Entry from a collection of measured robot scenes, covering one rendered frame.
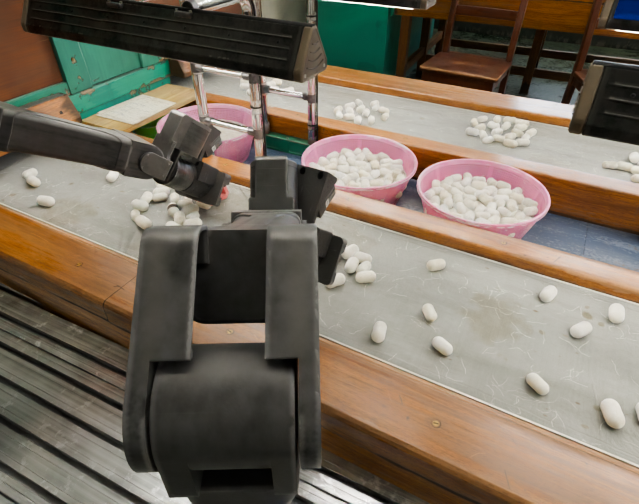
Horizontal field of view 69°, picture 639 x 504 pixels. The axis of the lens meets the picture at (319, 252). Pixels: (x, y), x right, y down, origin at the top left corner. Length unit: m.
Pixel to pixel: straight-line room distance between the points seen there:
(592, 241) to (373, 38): 2.67
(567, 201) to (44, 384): 1.07
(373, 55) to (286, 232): 3.35
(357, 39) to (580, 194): 2.65
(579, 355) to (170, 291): 0.63
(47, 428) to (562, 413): 0.69
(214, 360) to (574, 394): 0.56
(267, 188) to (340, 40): 3.16
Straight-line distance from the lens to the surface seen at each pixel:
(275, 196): 0.52
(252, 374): 0.23
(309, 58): 0.71
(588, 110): 0.61
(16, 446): 0.79
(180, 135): 0.84
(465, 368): 0.69
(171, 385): 0.23
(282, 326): 0.23
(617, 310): 0.84
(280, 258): 0.23
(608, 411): 0.70
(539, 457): 0.61
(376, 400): 0.60
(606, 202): 1.17
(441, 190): 1.05
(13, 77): 1.33
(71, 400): 0.80
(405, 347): 0.69
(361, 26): 3.56
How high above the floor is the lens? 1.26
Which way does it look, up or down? 39 degrees down
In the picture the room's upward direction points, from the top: straight up
